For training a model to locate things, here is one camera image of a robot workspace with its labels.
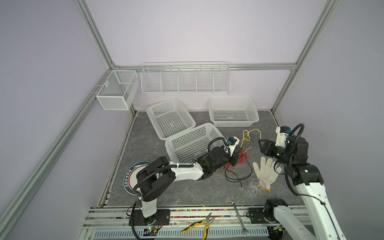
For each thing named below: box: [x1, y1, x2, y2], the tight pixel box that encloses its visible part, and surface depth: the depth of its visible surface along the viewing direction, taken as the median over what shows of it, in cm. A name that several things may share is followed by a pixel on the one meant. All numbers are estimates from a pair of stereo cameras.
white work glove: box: [252, 156, 283, 193], surface depth 89 cm
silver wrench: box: [229, 197, 250, 238], surface depth 75 cm
